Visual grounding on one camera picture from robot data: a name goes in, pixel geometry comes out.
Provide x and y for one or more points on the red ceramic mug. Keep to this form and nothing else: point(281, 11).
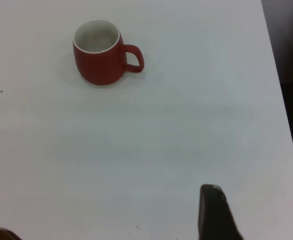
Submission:
point(99, 67)

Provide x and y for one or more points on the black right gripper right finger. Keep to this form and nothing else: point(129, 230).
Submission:
point(214, 217)

